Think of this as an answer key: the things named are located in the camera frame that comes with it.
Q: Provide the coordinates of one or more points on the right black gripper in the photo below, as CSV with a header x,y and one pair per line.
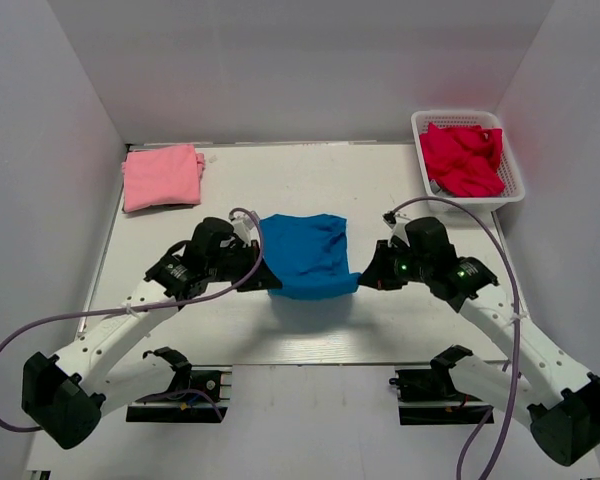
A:
x,y
385,270

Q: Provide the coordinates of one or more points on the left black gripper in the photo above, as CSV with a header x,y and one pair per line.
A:
x,y
250,270

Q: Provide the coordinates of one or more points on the blue polo shirt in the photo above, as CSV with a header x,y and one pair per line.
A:
x,y
309,255

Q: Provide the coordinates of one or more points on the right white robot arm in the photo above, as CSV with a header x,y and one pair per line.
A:
x,y
548,392

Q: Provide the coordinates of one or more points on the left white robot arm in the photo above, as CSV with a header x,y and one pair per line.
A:
x,y
69,392

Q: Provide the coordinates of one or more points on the crumpled red t shirt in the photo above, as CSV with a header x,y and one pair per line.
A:
x,y
464,160

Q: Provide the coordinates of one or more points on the folded pink t shirt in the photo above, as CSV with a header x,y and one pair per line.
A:
x,y
162,177

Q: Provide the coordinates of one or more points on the white plastic basket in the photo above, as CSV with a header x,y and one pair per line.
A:
x,y
508,171

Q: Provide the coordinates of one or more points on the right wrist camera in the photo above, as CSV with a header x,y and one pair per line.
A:
x,y
425,238

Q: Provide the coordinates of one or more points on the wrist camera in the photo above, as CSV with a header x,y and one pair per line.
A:
x,y
215,239
425,238

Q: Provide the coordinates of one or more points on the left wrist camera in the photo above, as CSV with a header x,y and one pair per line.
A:
x,y
215,239

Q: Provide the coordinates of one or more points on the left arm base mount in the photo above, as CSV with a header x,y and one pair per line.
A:
x,y
202,398

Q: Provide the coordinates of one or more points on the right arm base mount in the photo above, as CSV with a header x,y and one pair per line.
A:
x,y
420,403

